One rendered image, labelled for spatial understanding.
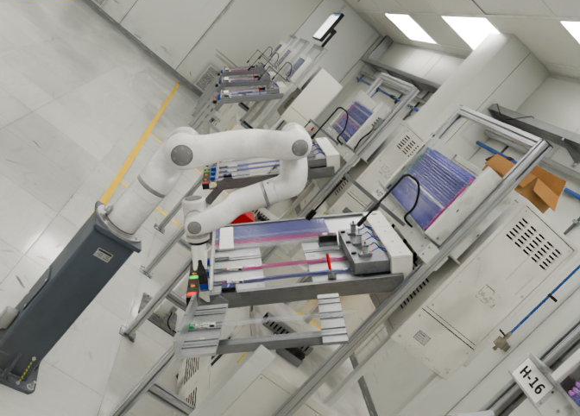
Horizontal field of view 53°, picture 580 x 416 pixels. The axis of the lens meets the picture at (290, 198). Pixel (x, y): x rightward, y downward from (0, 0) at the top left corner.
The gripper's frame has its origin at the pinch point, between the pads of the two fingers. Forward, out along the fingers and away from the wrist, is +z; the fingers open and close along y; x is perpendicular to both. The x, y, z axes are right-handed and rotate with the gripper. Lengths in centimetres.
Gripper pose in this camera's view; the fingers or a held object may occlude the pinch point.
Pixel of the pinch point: (203, 278)
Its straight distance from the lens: 220.9
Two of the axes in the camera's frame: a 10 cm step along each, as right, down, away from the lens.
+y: 1.0, 3.1, -9.5
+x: 9.9, -0.9, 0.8
